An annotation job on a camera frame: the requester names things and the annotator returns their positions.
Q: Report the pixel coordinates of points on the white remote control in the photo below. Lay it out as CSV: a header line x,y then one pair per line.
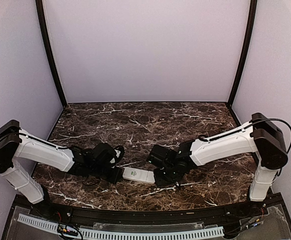
x,y
138,175

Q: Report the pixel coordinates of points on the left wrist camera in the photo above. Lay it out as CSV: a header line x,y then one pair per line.
x,y
119,154

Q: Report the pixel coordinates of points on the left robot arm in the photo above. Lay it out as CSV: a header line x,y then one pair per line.
x,y
16,142

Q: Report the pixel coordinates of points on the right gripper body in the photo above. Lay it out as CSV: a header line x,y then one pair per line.
x,y
168,177

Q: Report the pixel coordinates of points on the black frame post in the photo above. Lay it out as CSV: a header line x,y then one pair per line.
x,y
244,52
49,52

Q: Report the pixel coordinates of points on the black front rail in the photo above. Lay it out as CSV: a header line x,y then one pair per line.
x,y
210,215

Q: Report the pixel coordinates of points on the white slotted cable duct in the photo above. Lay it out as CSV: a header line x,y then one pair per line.
x,y
106,231

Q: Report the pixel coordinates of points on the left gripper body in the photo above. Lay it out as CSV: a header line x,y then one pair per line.
x,y
112,179

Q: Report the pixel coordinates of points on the left black frame post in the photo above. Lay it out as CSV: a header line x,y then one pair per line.
x,y
49,52

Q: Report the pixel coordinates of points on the right black frame post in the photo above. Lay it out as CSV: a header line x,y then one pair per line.
x,y
244,52

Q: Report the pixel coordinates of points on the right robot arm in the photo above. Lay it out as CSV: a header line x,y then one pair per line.
x,y
260,136

